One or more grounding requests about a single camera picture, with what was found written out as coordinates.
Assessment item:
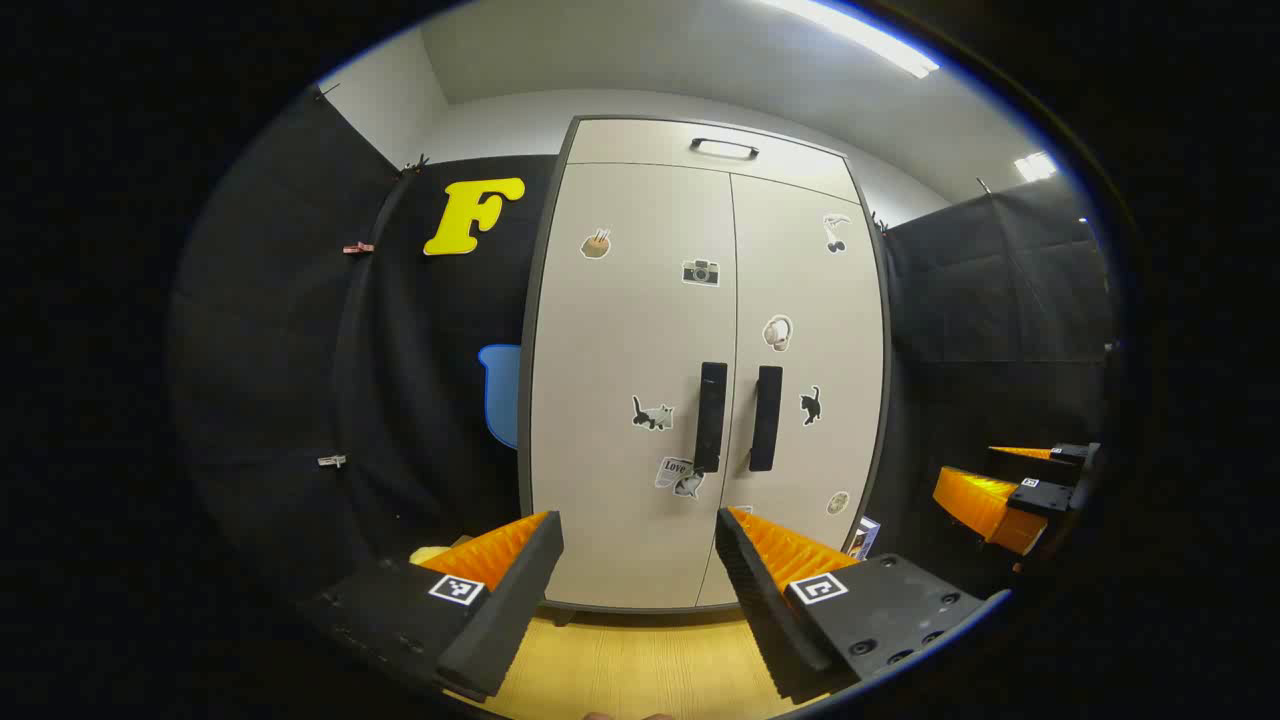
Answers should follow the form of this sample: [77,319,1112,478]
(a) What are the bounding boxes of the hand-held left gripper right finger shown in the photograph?
[714,506,1011,706]

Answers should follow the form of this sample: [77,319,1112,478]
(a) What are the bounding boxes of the black backdrop cloth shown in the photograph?
[168,85,1117,603]

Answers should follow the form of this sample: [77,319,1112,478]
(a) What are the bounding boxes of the white double-door shoe cabinet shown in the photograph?
[517,114,893,627]

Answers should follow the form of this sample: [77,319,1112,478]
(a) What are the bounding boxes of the white cabinet door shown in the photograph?
[696,172,888,609]
[528,161,739,612]

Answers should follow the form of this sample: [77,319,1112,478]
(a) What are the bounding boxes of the black door handle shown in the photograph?
[748,365,785,474]
[694,361,730,475]

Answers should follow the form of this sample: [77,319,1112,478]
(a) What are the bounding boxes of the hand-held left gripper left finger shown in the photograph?
[300,510,565,704]

